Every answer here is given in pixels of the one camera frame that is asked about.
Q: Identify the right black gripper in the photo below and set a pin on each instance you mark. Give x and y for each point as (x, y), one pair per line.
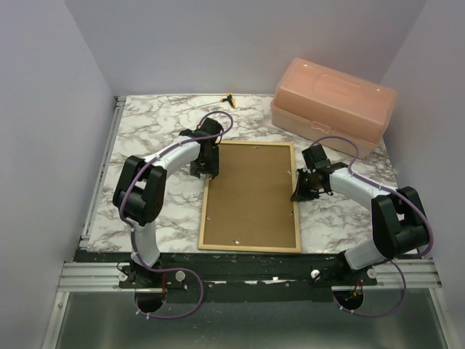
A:
(301, 195)

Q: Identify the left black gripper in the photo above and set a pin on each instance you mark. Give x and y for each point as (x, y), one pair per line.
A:
(197, 170)

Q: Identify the brown frame backing board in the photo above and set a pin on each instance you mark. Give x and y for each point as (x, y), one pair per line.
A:
(250, 196)

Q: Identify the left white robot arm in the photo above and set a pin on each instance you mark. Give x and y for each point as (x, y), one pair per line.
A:
(140, 190)

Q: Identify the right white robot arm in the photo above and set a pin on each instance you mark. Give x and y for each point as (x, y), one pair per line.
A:
(398, 221)

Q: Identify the yellow black hex key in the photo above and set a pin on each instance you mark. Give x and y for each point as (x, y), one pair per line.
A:
(228, 98)

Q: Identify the pink translucent plastic box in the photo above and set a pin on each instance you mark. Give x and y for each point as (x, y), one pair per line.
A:
(313, 101)

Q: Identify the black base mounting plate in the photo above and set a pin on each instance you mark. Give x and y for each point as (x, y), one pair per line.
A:
(183, 277)

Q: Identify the aluminium rail left side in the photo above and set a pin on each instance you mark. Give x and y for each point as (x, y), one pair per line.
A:
(109, 144)

